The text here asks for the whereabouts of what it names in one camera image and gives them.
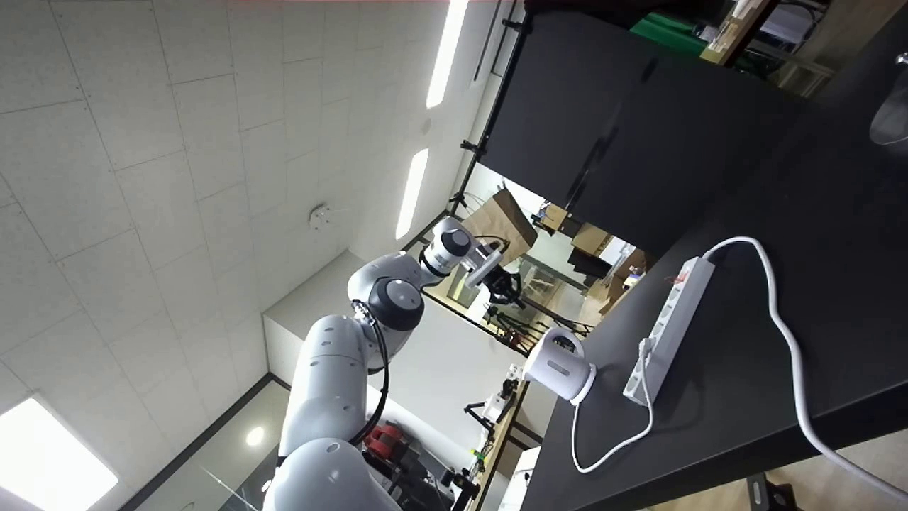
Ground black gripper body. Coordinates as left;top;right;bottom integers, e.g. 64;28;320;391
481;256;524;309

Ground hanging cardboard box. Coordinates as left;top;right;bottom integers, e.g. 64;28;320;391
463;188;542;273

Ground small cardboard box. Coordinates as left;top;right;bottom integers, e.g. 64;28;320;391
568;221;619;261

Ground rectangular ceiling light panel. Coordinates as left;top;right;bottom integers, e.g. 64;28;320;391
392;146;433;245
0;391;125;511
423;0;474;114

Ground black backdrop crossbar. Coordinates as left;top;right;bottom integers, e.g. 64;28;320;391
415;0;532;299

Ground white power strip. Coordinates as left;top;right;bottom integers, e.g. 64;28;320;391
622;252;717;410

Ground black backdrop curtain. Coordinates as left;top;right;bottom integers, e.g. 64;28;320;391
477;8;806;256

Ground round white ceiling sensor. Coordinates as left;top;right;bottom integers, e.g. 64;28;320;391
304;198;337;236

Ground red black machine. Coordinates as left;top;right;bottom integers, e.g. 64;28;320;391
362;420;418;475

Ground green crate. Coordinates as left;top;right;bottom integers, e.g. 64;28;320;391
630;8;710;58

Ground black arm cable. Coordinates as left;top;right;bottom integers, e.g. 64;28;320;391
347;299;393;449

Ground thin white kettle cable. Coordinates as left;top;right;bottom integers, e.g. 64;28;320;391
568;334;657;478

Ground thick white power strip cable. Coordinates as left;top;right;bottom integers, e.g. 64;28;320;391
701;234;908;503

